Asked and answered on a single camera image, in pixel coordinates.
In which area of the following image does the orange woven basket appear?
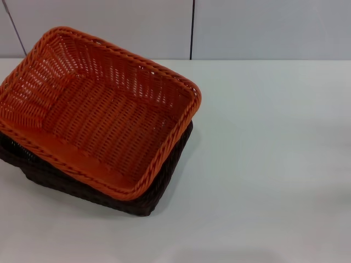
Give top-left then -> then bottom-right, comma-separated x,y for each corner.
0,26 -> 203,201

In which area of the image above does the dark brown woven basket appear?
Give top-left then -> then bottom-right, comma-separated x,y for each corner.
0,120 -> 194,218

